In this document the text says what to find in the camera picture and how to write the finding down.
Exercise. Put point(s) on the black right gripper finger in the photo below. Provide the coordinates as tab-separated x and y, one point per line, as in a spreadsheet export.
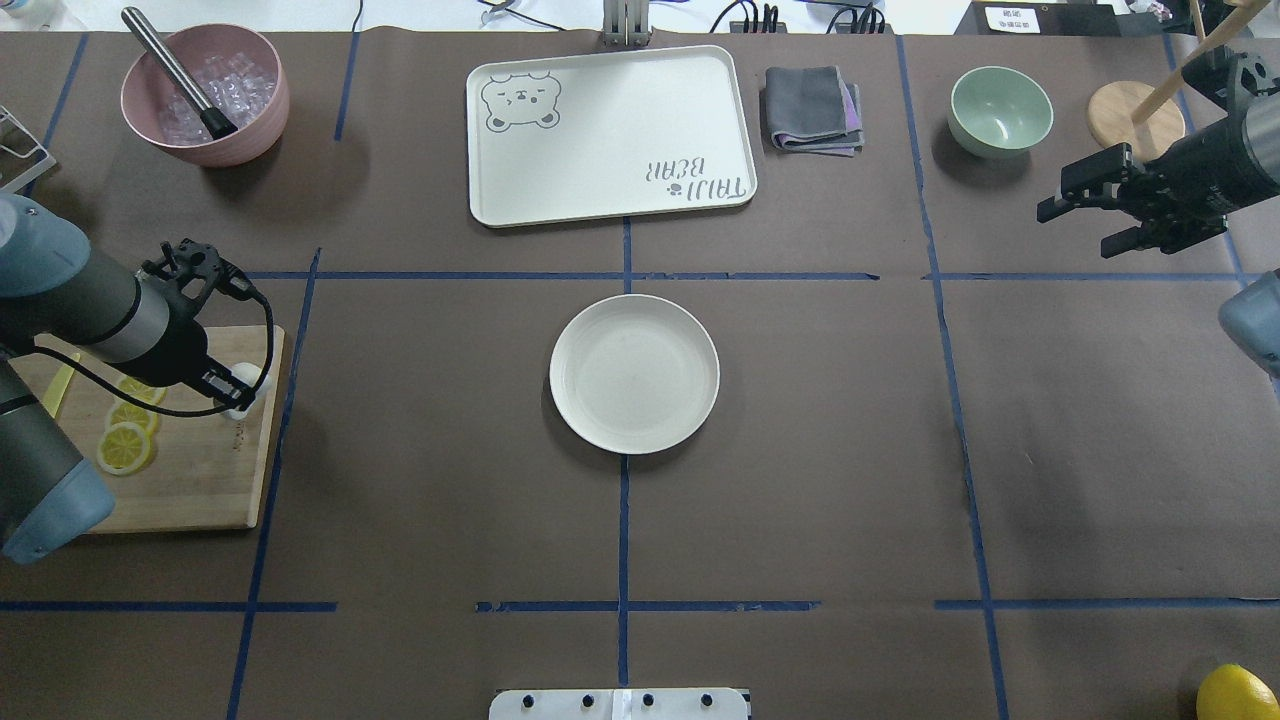
1061	203
1131	239

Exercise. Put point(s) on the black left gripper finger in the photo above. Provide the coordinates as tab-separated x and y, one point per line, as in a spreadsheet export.
239	402
246	376

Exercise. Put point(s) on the lemon slice top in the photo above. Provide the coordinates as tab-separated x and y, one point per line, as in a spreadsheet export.
141	391

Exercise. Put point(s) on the pink bowl with ice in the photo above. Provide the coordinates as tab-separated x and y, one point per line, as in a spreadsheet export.
239	70

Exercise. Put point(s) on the wooden mug tree stand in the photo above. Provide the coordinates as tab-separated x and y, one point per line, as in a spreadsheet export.
1148	117

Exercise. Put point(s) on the lemon slice middle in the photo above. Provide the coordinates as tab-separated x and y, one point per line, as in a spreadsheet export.
122	412

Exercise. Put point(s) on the folded grey purple cloth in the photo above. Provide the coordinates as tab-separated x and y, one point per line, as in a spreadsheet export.
813	110

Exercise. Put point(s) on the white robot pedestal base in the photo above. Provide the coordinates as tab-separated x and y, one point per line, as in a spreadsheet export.
622	703

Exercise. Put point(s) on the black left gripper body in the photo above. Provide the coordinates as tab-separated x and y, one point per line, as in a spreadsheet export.
189	347

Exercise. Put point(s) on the steel muddler black tip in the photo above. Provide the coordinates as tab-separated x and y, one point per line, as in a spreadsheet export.
211	117

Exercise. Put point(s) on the mint green bowl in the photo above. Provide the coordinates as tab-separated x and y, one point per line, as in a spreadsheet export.
998	112

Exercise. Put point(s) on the yellow plastic knife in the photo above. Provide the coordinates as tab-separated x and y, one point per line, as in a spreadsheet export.
54	395

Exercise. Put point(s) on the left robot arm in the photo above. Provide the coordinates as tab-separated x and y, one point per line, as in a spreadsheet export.
63	298

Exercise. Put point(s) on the yellow lemon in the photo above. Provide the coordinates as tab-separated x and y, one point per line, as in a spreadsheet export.
1233	692

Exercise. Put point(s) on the aluminium camera post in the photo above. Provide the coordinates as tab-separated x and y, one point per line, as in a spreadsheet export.
626	23

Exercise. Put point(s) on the white steamed bun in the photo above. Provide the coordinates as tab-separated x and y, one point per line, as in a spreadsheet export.
261	385

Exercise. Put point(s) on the cream round plate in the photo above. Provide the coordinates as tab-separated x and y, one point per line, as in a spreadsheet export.
634	374

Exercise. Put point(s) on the lemon slice bottom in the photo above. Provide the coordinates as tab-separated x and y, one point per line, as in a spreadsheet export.
124	448

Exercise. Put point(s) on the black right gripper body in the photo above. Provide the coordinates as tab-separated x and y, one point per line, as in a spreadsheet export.
1196	171

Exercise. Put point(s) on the lemon slice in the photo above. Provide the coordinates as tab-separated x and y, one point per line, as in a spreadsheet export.
122	412
141	391
124	448

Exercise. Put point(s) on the cream bear tray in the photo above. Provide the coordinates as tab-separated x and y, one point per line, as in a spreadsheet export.
607	135

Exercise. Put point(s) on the black power strip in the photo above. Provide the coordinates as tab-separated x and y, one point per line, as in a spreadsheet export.
812	17

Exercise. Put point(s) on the bamboo cutting board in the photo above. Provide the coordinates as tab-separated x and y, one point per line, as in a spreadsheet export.
206	473

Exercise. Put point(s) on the metal cup rack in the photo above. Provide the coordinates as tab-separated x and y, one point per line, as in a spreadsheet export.
23	158

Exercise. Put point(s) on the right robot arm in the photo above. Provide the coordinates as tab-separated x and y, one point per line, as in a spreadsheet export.
1239	153

